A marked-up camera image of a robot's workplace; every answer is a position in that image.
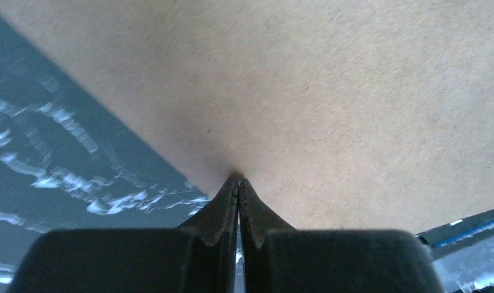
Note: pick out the black picture frame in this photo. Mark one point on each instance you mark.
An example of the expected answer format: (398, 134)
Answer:
(449, 238)

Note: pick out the brown cardboard backing board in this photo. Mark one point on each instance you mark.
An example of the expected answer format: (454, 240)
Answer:
(342, 114)

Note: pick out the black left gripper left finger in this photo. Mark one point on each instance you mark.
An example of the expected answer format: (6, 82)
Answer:
(196, 256)

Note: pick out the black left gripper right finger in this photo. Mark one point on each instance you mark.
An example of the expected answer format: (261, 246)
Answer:
(280, 258)

